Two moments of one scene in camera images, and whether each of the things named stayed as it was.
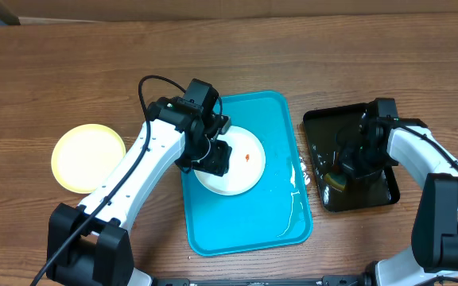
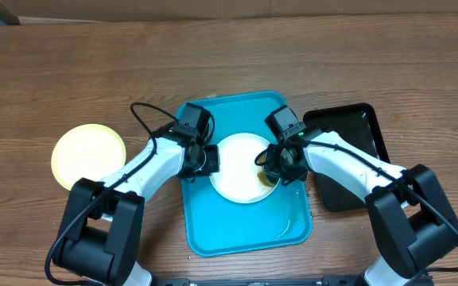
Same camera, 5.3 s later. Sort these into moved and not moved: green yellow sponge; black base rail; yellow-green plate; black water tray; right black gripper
Moved: green yellow sponge; right black gripper
Not moved: black base rail; yellow-green plate; black water tray
